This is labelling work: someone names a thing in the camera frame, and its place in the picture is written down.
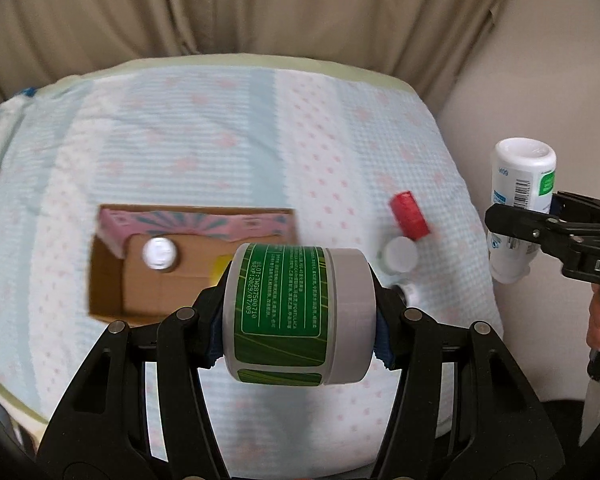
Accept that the blue checked floral bedsheet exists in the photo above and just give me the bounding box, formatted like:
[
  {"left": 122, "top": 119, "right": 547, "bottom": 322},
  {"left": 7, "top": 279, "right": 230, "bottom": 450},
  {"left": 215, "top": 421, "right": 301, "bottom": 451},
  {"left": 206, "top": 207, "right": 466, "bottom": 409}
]
[{"left": 0, "top": 64, "right": 504, "bottom": 478}]

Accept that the red rectangular carton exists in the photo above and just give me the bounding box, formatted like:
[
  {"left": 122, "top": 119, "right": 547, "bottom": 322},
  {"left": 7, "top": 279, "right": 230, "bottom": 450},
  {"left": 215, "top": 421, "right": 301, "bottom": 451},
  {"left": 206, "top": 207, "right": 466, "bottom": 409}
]
[{"left": 389, "top": 191, "right": 430, "bottom": 242}]

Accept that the white round lid jar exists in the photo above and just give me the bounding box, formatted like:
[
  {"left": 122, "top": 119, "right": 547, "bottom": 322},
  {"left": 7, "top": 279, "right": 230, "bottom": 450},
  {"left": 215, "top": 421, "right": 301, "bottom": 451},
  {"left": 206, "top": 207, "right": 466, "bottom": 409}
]
[{"left": 379, "top": 236, "right": 419, "bottom": 275}]

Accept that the cardboard box with pink lining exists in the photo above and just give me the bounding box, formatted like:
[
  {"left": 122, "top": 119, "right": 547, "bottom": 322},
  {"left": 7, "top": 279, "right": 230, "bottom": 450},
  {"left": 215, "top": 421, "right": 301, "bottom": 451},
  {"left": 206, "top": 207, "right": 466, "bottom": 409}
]
[{"left": 87, "top": 204, "right": 298, "bottom": 326}]

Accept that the person's right hand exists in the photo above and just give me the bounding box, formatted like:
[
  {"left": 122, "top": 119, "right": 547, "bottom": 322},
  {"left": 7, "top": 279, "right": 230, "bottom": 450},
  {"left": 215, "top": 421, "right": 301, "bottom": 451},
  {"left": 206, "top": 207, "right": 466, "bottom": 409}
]
[{"left": 586, "top": 284, "right": 600, "bottom": 351}]

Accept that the green labelled white jar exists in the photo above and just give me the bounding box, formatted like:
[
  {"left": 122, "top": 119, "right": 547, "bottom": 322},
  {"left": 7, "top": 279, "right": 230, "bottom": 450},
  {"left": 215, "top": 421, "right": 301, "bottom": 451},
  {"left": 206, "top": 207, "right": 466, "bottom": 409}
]
[{"left": 222, "top": 243, "right": 376, "bottom": 387}]

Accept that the beige curtain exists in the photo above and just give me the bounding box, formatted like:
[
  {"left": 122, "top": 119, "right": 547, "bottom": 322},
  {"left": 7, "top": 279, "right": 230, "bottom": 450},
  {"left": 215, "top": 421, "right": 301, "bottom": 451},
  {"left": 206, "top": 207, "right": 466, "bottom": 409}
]
[{"left": 0, "top": 0, "right": 503, "bottom": 110}]

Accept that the white bottle green label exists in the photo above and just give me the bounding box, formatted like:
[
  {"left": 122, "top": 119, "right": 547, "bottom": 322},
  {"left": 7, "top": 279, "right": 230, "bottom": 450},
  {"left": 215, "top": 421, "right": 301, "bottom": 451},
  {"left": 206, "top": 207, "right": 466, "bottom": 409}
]
[{"left": 488, "top": 138, "right": 557, "bottom": 285}]

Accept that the yellow tape roll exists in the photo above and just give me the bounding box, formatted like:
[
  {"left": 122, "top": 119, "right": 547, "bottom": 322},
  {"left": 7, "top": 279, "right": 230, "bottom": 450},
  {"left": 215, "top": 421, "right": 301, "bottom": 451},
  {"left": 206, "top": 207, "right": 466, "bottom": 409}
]
[{"left": 209, "top": 255, "right": 233, "bottom": 286}]

